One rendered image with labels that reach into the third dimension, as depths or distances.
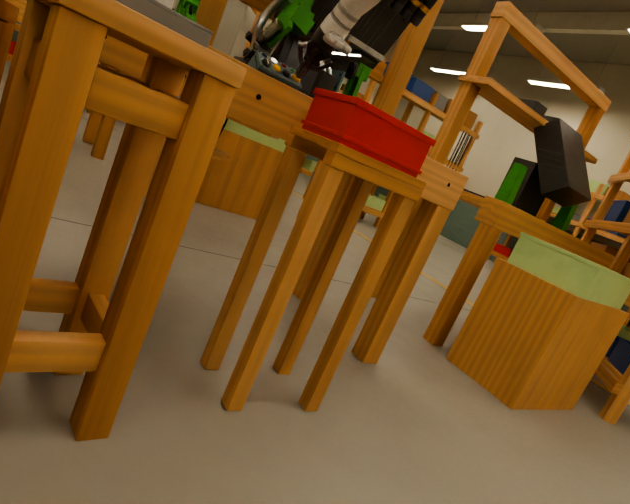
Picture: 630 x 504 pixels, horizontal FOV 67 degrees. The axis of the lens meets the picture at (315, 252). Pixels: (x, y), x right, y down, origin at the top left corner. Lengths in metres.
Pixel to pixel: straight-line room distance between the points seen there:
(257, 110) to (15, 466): 1.03
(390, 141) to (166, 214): 0.65
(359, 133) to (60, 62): 0.71
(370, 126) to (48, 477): 1.05
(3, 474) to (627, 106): 11.05
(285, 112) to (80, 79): 0.75
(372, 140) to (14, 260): 0.85
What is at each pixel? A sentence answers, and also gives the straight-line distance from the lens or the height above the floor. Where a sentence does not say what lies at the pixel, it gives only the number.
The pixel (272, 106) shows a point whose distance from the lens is 1.46.
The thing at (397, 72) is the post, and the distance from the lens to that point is 2.47.
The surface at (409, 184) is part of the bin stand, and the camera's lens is 1.38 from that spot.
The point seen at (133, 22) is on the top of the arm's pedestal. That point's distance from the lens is 0.87.
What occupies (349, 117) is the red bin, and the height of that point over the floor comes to 0.87.
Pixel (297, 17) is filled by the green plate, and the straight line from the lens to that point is 1.75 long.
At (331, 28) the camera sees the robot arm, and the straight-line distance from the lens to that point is 1.40.
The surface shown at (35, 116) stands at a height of 0.64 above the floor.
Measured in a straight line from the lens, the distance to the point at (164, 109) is 0.92.
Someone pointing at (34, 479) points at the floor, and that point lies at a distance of 1.12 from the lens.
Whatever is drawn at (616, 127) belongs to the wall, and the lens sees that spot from 11.18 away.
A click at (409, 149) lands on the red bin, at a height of 0.86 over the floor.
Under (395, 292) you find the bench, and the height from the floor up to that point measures 0.35.
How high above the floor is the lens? 0.77
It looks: 12 degrees down
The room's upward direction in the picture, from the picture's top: 23 degrees clockwise
